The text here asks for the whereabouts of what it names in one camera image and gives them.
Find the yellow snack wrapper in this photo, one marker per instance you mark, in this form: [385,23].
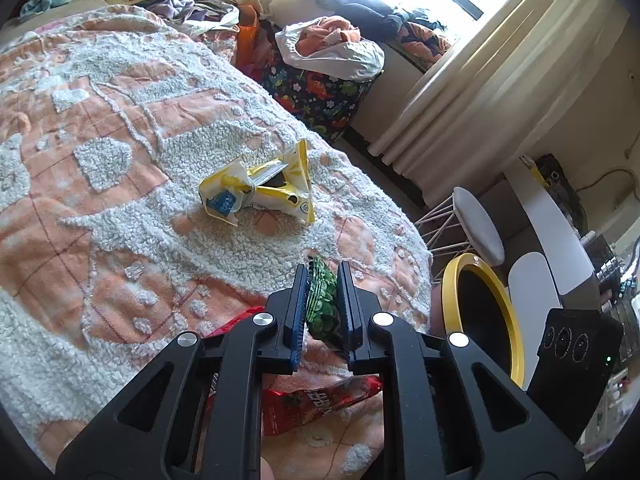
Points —
[280,195]

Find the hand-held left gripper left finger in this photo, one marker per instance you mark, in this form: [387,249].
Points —
[297,320]

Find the orange plastic bag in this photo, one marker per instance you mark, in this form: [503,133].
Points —
[247,40]

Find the black handbag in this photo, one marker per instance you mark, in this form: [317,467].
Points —
[555,175]

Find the dinosaur print laundry basket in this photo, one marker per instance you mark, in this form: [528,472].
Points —
[320,100]

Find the red snack packet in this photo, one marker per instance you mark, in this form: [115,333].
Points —
[310,402]

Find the orange clothing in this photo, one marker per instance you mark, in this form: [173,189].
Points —
[330,35]

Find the orange and white tufted blanket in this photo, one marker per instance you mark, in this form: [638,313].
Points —
[125,185]

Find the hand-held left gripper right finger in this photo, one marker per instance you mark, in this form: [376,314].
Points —
[347,320]

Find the green snack wrapper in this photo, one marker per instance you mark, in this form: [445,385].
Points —
[322,305]

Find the person's left hand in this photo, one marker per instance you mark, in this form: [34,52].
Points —
[266,469]

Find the grey plastic bag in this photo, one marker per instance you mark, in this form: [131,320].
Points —
[350,60]

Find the white vanity desk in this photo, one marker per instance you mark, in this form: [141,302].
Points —
[550,230]

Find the clothes pile on window sill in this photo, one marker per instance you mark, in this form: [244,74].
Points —
[370,15]

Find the yellow rimmed trash bin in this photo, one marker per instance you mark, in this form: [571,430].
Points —
[480,310]

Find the clear plastic scrap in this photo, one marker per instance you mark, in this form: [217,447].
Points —
[135,273]

